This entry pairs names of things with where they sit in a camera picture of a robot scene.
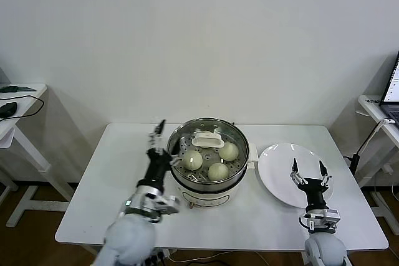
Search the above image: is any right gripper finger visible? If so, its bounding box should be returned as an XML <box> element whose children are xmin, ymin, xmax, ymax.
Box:
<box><xmin>289</xmin><ymin>158</ymin><xmax>309</xmax><ymax>186</ymax></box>
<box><xmin>318</xmin><ymin>159</ymin><xmax>333</xmax><ymax>189</ymax></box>

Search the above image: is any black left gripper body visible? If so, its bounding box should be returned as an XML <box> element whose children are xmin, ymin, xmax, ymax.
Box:
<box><xmin>138</xmin><ymin>148</ymin><xmax>173</xmax><ymax>190</ymax></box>

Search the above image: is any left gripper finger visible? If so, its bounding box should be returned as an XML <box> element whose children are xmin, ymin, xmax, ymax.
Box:
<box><xmin>168</xmin><ymin>140</ymin><xmax>182</xmax><ymax>167</ymax></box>
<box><xmin>148</xmin><ymin>118</ymin><xmax>166</xmax><ymax>154</ymax></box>

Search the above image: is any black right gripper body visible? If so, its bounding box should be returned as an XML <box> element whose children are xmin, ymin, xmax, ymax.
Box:
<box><xmin>297</xmin><ymin>177</ymin><xmax>331</xmax><ymax>211</ymax></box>

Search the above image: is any white steamed baozi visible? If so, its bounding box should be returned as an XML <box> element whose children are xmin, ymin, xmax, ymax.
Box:
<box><xmin>218</xmin><ymin>141</ymin><xmax>240</xmax><ymax>161</ymax></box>
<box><xmin>208</xmin><ymin>162</ymin><xmax>231</xmax><ymax>182</ymax></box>
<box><xmin>182</xmin><ymin>150</ymin><xmax>204</xmax><ymax>171</ymax></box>

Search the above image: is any round glass pot lid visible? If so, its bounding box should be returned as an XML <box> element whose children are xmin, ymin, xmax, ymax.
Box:
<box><xmin>167</xmin><ymin>118</ymin><xmax>251</xmax><ymax>186</ymax></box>

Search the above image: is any perforated steel steamer basket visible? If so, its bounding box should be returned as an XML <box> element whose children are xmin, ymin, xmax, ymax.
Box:
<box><xmin>166</xmin><ymin>118</ymin><xmax>251</xmax><ymax>192</ymax></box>

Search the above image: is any white round plate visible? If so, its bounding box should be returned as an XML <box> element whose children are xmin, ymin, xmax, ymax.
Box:
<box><xmin>257</xmin><ymin>143</ymin><xmax>335</xmax><ymax>208</ymax></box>

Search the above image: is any white electric cooking pot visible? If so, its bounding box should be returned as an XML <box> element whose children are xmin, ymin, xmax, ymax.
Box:
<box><xmin>170</xmin><ymin>144</ymin><xmax>259</xmax><ymax>211</ymax></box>

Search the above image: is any white side desk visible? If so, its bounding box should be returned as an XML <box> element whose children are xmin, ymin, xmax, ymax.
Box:
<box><xmin>0</xmin><ymin>83</ymin><xmax>75</xmax><ymax>229</ymax></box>
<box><xmin>357</xmin><ymin>94</ymin><xmax>399</xmax><ymax>235</ymax></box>

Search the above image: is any white power strip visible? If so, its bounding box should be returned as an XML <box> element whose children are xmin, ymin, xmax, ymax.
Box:
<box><xmin>149</xmin><ymin>249</ymin><xmax>171</xmax><ymax>264</ymax></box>

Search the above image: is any grey open laptop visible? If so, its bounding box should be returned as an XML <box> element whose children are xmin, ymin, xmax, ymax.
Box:
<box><xmin>378</xmin><ymin>49</ymin><xmax>399</xmax><ymax>130</ymax></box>

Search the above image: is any black computer mouse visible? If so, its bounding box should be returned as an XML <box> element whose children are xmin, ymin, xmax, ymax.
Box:
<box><xmin>0</xmin><ymin>102</ymin><xmax>17</xmax><ymax>116</ymax></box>

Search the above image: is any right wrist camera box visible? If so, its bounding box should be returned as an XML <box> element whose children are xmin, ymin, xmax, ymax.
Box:
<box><xmin>304</xmin><ymin>209</ymin><xmax>340</xmax><ymax>232</ymax></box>

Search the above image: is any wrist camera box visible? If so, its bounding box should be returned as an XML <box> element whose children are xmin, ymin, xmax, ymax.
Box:
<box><xmin>304</xmin><ymin>209</ymin><xmax>340</xmax><ymax>232</ymax></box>
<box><xmin>155</xmin><ymin>196</ymin><xmax>181</xmax><ymax>216</ymax></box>

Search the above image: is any black cable with clamp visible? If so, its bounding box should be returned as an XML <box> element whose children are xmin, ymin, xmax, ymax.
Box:
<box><xmin>342</xmin><ymin>124</ymin><xmax>382</xmax><ymax>183</ymax></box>

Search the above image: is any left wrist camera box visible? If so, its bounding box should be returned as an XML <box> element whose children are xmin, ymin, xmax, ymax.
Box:
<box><xmin>155</xmin><ymin>196</ymin><xmax>181</xmax><ymax>216</ymax></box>

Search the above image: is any white laptop plug cable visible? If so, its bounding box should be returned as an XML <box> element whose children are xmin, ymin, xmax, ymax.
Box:
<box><xmin>375</xmin><ymin>118</ymin><xmax>394</xmax><ymax>133</ymax></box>

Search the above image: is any thin white floor cable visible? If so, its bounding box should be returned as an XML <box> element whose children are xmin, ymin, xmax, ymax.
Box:
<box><xmin>168</xmin><ymin>249</ymin><xmax>233</xmax><ymax>262</ymax></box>

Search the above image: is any black mouse cable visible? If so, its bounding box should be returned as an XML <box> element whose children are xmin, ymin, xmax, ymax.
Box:
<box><xmin>0</xmin><ymin>95</ymin><xmax>44</xmax><ymax>121</ymax></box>

